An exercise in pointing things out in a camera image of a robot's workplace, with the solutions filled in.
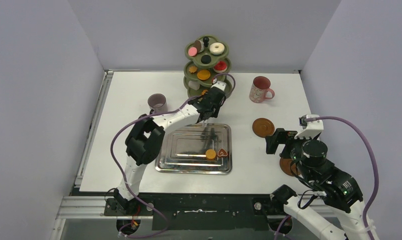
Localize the orange fish cake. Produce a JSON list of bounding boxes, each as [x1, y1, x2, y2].
[[201, 89, 208, 96]]

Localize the white swiss roll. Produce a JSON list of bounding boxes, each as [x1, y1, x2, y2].
[[188, 80, 201, 91]]

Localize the orange round cake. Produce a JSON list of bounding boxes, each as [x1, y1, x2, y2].
[[196, 69, 211, 81]]

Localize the red frosted donut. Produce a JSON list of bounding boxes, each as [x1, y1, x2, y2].
[[213, 60, 228, 74]]

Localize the black sandwich cookie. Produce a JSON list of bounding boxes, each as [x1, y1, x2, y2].
[[200, 54, 212, 65]]

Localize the pink macaron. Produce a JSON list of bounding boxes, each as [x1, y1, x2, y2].
[[187, 46, 198, 57]]

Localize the white ring donut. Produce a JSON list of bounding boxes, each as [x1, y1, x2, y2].
[[209, 42, 226, 56]]

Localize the chocolate white half cake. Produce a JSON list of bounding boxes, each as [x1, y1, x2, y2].
[[193, 39, 205, 53]]

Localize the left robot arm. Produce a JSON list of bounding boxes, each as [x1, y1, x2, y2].
[[110, 82, 227, 215]]

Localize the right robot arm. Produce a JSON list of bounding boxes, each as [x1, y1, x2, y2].
[[265, 127, 378, 240]]

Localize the brown wooden coaster near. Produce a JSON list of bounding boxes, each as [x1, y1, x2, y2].
[[279, 158, 300, 177]]

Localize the brown wooden coaster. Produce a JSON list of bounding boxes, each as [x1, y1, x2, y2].
[[252, 118, 275, 138], [279, 158, 300, 177]]

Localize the brown wooden coaster far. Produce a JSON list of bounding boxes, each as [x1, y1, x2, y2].
[[252, 118, 275, 138]]

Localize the green three-tier serving stand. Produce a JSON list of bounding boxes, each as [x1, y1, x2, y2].
[[183, 34, 234, 98]]

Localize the stainless steel tray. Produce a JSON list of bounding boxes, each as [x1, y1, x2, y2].
[[155, 123, 232, 175]]

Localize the brown heart cookie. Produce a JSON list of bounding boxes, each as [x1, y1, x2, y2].
[[216, 148, 229, 158]]

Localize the round tan biscuit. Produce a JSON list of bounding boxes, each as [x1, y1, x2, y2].
[[205, 149, 217, 161]]

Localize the grey purple mug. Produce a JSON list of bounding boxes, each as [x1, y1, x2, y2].
[[147, 93, 168, 114]]

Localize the pink floral mug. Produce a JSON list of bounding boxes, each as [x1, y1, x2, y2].
[[249, 76, 276, 103]]

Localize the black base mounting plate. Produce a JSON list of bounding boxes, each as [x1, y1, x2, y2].
[[103, 192, 321, 232]]

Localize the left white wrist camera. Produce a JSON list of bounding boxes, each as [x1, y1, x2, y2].
[[210, 81, 227, 92]]

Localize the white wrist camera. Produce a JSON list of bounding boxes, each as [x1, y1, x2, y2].
[[210, 81, 227, 92], [294, 114, 324, 140]]

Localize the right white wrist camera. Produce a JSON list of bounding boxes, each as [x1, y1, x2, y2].
[[294, 114, 324, 140]]

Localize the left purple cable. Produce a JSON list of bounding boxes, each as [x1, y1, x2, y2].
[[110, 73, 237, 239]]

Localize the aluminium rail left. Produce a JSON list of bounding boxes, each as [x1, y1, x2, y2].
[[50, 69, 141, 240]]

